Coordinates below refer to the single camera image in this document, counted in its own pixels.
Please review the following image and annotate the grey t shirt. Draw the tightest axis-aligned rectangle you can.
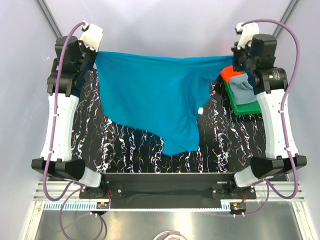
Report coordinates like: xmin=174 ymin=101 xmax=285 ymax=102
xmin=229 ymin=73 xmax=257 ymax=105

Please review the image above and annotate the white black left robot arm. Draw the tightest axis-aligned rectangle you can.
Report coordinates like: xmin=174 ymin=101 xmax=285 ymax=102
xmin=31 ymin=36 xmax=108 ymax=198

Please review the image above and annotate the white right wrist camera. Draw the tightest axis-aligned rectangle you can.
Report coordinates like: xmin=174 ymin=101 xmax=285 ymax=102
xmin=235 ymin=22 xmax=260 ymax=50

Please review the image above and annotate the blue t shirt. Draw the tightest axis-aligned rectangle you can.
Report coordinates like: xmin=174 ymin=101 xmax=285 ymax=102
xmin=95 ymin=51 xmax=232 ymax=156

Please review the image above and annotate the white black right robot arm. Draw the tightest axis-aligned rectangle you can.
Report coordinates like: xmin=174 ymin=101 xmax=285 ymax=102
xmin=227 ymin=33 xmax=307 ymax=199

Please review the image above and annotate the aluminium frame rail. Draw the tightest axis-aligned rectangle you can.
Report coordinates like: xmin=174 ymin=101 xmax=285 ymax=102
xmin=33 ymin=181 xmax=305 ymax=202

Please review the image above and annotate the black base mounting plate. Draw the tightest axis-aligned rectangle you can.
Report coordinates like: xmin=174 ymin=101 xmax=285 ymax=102
xmin=79 ymin=173 xmax=257 ymax=200

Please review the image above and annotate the green plastic tray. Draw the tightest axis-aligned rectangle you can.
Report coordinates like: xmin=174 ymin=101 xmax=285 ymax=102
xmin=223 ymin=81 xmax=261 ymax=116

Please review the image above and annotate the orange t shirt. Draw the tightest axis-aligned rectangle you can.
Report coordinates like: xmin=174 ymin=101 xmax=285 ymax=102
xmin=220 ymin=65 xmax=245 ymax=84

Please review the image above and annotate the pink cable loop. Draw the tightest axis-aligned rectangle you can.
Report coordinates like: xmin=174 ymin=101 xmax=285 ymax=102
xmin=152 ymin=230 xmax=188 ymax=240

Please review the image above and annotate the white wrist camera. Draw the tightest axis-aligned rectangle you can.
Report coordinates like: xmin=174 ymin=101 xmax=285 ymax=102
xmin=235 ymin=22 xmax=260 ymax=50
xmin=80 ymin=21 xmax=103 ymax=52

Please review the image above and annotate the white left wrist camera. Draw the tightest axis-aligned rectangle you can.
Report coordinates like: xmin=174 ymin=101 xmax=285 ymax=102
xmin=80 ymin=21 xmax=103 ymax=52

